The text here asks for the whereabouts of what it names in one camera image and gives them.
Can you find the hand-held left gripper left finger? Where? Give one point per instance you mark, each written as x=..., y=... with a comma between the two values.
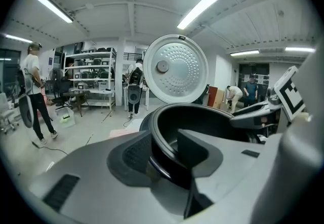
x=96, y=180

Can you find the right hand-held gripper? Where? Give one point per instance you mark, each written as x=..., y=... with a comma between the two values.
x=288, y=91

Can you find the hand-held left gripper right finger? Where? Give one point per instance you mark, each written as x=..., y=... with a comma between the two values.
x=227, y=157

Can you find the black pot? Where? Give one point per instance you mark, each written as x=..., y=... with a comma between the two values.
x=192, y=116

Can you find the light wooden board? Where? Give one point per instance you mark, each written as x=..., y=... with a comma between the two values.
x=219, y=99

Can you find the red-brown cabinet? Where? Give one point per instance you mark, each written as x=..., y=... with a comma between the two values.
x=212, y=96

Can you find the ceiling tube light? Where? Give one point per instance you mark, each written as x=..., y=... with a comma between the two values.
x=197, y=10
x=18, y=38
x=244, y=53
x=54, y=8
x=300, y=49

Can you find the clear plastic storage bin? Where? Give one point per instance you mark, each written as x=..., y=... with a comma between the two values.
x=66, y=117

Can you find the dark folding table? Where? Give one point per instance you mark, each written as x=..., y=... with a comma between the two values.
x=77, y=93

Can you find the black office chair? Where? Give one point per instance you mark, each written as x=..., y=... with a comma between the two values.
x=63, y=91

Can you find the grey mesh chair backrest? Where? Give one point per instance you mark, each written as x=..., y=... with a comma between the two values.
x=25, y=111

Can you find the black standing fan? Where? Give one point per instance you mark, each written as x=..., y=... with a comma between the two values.
x=55, y=74

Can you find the white metal shelf rack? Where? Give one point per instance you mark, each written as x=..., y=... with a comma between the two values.
x=88, y=66

